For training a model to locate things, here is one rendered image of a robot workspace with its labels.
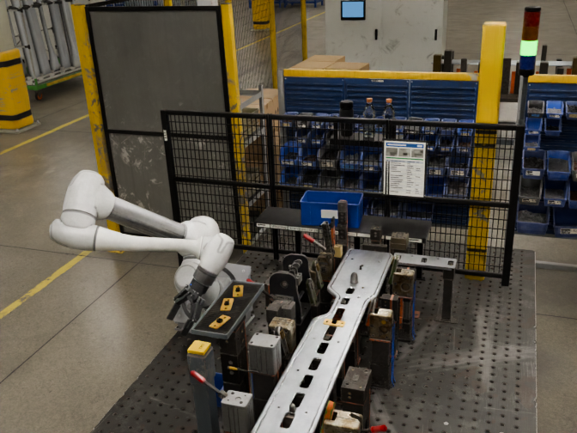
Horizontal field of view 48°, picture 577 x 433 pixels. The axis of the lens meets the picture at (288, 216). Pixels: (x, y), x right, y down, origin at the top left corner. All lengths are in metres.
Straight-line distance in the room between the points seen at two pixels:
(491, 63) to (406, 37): 6.09
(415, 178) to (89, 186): 1.59
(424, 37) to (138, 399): 7.24
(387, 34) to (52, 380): 6.61
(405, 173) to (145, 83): 2.40
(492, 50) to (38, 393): 3.12
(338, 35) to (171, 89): 4.82
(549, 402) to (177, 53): 3.30
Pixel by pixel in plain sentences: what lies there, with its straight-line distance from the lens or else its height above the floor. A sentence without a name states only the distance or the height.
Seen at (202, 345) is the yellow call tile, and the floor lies 1.16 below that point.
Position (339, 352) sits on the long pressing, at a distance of 2.46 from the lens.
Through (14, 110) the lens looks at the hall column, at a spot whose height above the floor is 0.31.
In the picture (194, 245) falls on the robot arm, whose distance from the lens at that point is 2.78.
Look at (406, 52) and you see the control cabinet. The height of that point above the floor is 0.86.
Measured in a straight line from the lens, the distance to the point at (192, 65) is 4.85.
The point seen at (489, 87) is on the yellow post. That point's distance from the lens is 3.25.
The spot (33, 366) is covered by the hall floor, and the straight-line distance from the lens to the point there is 4.50.
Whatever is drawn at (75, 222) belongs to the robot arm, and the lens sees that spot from 2.67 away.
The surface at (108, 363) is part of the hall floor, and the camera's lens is 4.34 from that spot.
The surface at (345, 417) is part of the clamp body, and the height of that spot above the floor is 1.06.
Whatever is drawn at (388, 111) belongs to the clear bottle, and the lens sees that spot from 3.37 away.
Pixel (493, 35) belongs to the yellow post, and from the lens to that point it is 3.21.
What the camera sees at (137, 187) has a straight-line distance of 5.42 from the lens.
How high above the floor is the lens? 2.41
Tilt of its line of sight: 23 degrees down
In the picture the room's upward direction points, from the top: 3 degrees counter-clockwise
